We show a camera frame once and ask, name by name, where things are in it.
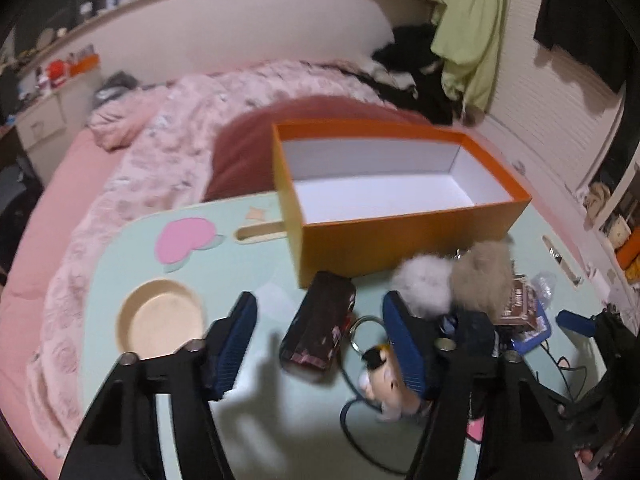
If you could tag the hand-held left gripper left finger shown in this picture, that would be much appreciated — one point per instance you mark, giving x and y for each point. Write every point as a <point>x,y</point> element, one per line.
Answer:
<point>235,345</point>

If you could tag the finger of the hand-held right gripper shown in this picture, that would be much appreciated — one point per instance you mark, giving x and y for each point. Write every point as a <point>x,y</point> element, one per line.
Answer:
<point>575,322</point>

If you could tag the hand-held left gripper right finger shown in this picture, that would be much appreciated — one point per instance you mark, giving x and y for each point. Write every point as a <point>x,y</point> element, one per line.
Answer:
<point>407,345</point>

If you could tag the brown card box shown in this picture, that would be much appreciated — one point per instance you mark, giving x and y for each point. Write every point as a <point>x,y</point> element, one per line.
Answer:
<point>520,302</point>

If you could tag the white fur pompom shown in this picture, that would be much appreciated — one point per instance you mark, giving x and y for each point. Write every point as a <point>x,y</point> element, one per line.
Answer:
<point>422,280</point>

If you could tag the dark glossy pouch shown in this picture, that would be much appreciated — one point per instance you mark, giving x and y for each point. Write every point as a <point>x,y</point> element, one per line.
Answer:
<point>315,320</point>

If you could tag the beige fur pompom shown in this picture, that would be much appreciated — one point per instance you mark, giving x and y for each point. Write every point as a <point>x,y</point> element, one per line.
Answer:
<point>482,275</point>

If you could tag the orange cardboard box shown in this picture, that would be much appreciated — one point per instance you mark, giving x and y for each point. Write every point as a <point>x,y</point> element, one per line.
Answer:
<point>400,240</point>

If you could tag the blue flat packet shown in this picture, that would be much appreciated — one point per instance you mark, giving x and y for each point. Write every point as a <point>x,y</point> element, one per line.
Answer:
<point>537,332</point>

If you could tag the clear plastic wrapper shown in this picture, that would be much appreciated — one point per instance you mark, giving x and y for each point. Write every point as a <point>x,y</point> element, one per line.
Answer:
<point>544,282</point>

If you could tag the mint cartoon lap table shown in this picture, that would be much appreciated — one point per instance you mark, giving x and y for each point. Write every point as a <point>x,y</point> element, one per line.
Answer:
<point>260,280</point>

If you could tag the orange bottle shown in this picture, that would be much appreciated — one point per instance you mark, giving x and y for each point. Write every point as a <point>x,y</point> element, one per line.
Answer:
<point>630,255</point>

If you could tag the beige plush toy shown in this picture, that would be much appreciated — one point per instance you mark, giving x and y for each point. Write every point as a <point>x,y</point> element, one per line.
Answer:
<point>597,200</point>

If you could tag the dark red pillow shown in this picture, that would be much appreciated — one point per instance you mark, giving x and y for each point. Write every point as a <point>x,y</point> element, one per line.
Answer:
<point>245,155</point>

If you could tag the white louvered closet door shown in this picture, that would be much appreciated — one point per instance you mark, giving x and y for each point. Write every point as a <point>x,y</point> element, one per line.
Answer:
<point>550,120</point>

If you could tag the pink bed sheet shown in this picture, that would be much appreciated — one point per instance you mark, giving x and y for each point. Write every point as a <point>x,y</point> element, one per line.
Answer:
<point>50,220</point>

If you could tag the pink floral blanket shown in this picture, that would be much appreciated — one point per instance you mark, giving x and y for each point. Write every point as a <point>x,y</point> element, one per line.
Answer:
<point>175,125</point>

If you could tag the grey crumpled cloth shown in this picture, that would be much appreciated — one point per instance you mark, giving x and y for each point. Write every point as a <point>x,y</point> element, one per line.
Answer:
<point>117,85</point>

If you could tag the white nightstand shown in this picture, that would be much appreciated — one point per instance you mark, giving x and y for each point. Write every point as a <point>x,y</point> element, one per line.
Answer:
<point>42,125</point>

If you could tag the pile of black clothes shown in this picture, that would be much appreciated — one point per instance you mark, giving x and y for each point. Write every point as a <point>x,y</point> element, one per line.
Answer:
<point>415,45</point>

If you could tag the white curved headboard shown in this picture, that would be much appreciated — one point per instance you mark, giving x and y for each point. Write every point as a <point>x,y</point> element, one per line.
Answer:
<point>225,35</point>

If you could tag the black hanging garment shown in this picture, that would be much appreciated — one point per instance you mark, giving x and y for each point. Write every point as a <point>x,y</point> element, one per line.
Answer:
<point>575,10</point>

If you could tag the light green hanging garment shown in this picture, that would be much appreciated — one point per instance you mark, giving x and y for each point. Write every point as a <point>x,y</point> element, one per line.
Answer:
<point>475,25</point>

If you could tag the small orange box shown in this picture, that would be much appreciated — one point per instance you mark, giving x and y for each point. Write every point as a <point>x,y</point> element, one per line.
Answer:
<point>85,65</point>

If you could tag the small red item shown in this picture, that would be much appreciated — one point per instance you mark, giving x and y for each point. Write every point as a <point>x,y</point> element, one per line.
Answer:
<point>55,70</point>

